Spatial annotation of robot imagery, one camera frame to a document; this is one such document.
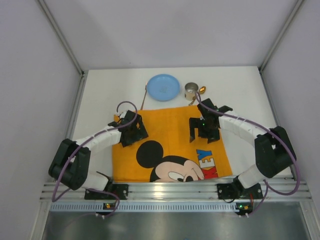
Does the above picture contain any orange Mickey Mouse cloth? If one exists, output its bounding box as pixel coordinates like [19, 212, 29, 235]
[112, 106, 233, 183]

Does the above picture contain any blue plastic plate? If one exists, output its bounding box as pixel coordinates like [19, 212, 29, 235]
[146, 74, 181, 102]

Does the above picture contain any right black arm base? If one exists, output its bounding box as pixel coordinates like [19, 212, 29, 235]
[216, 177, 263, 203]

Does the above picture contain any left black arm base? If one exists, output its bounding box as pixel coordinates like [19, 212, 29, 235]
[83, 171, 129, 200]

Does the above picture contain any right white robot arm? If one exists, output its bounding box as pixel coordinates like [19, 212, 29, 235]
[189, 98, 297, 193]

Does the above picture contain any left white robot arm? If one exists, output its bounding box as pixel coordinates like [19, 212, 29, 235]
[48, 110, 148, 191]

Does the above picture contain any copper spoon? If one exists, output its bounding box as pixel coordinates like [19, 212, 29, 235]
[188, 86, 207, 106]

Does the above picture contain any small metal cup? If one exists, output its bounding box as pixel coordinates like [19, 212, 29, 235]
[184, 82, 199, 101]

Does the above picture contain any copper fork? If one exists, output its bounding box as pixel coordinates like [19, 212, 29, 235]
[140, 83, 148, 110]

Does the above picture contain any perforated cable duct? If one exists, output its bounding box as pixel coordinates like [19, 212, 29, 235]
[50, 201, 252, 213]

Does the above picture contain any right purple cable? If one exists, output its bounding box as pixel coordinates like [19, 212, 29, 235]
[195, 91, 302, 218]

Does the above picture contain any purple cable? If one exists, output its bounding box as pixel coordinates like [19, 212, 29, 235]
[195, 91, 302, 218]
[51, 100, 138, 216]

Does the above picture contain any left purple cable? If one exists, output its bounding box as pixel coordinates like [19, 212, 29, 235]
[51, 100, 138, 216]

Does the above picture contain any aluminium mounting rail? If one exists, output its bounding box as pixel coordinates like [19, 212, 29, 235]
[39, 177, 312, 202]

